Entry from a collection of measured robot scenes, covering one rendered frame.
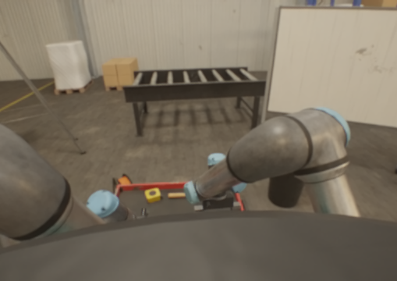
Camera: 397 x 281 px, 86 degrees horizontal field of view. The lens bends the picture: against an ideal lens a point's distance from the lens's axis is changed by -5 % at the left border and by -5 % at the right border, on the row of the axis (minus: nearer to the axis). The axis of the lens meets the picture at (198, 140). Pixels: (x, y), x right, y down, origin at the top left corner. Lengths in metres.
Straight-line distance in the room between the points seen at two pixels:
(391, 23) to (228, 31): 6.42
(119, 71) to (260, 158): 6.58
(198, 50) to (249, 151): 8.30
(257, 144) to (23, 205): 0.36
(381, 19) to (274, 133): 2.62
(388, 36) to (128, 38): 7.54
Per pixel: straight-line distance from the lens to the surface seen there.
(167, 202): 1.35
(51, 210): 0.33
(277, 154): 0.43
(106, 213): 0.65
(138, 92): 3.84
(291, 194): 2.57
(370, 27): 2.96
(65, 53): 7.26
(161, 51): 8.71
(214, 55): 8.78
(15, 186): 0.31
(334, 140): 0.51
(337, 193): 0.53
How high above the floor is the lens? 1.84
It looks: 29 degrees down
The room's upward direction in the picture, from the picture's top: 1 degrees counter-clockwise
